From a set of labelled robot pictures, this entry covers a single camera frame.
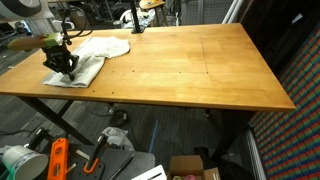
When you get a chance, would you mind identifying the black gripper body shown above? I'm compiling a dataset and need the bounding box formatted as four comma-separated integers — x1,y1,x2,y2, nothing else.
43,45,79,74

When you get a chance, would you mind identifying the white cloth towel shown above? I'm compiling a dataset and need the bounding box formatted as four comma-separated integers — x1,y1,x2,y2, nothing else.
43,36,130,88

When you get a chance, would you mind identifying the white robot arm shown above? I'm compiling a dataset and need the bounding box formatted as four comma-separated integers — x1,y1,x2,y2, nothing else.
0,0,79,81

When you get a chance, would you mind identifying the crumpled grey bag on floor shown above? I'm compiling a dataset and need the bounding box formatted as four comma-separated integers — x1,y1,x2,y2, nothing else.
102,127,135,151

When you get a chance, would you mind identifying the orange black clamp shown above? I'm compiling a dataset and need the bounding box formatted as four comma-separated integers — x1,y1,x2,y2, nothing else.
83,134,108,174

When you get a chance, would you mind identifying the orange spirit level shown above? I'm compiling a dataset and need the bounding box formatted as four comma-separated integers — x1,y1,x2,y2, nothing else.
47,138,68,180

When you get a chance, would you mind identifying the crumpled white cloth on chair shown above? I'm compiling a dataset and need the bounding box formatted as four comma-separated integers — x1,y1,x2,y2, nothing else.
120,9,155,29

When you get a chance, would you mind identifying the black pegboard plate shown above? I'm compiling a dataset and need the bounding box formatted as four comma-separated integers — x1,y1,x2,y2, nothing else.
67,144,155,180

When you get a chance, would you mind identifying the white paper cup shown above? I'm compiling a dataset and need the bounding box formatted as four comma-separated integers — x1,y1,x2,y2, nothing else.
2,145,49,180

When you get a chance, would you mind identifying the black pen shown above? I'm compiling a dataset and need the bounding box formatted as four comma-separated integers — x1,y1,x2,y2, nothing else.
108,154,135,180

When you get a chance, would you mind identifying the round wooden stool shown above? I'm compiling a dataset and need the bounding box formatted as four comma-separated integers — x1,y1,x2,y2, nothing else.
139,0,168,26

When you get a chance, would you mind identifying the cardboard box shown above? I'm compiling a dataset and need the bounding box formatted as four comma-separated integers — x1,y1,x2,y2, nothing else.
167,155,221,180

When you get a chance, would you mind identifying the black table leg frame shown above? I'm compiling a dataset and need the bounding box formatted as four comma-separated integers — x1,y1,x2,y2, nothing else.
19,96,92,145

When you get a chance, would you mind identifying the black cable coil on floor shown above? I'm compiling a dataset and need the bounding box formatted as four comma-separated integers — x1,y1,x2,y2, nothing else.
109,108,130,128

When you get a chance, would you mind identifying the black camera stand pole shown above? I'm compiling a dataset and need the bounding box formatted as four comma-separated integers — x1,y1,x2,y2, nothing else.
129,0,145,34

